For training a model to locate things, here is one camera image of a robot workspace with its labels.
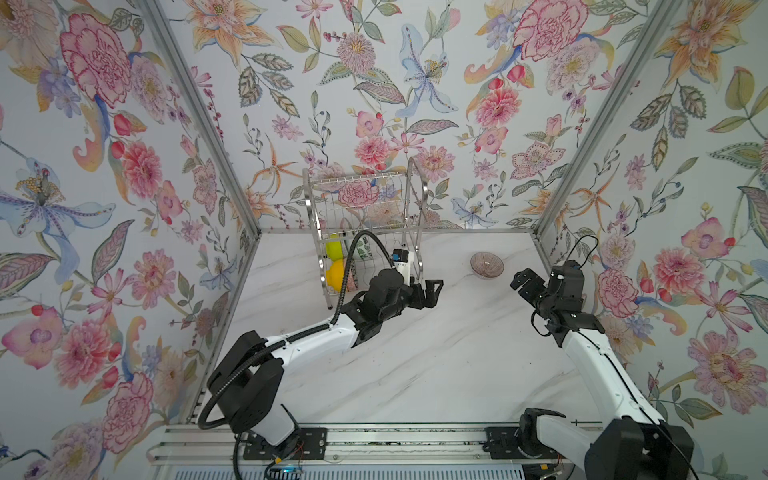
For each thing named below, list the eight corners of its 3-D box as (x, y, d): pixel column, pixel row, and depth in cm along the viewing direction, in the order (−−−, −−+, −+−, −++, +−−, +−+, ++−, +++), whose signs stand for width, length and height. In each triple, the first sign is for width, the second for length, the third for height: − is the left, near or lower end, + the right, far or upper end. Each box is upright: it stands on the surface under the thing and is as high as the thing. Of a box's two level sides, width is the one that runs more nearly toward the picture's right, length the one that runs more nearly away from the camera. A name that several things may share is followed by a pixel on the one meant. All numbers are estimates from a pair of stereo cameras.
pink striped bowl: (471, 279, 108) (475, 270, 104) (467, 261, 114) (470, 252, 110) (501, 279, 108) (506, 270, 104) (495, 261, 114) (500, 252, 110)
